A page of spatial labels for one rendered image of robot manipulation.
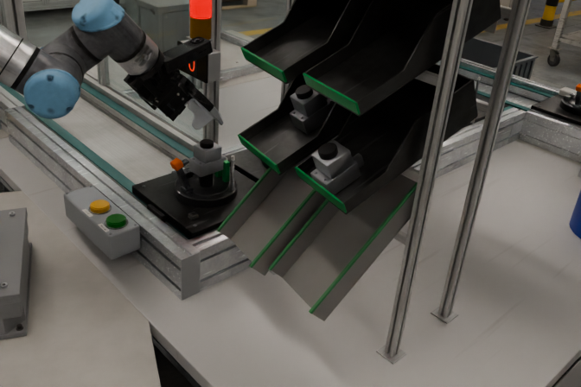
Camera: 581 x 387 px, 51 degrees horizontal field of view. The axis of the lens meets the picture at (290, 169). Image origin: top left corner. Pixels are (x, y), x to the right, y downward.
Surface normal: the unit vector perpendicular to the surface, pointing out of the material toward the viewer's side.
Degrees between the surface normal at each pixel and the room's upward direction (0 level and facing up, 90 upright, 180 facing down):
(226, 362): 0
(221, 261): 90
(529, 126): 90
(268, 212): 45
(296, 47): 25
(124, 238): 90
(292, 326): 0
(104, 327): 0
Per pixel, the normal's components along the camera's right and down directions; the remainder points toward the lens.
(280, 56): -0.29, -0.72
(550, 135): -0.73, 0.27
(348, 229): -0.54, -0.48
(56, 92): 0.20, 0.48
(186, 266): 0.68, 0.39
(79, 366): 0.07, -0.88
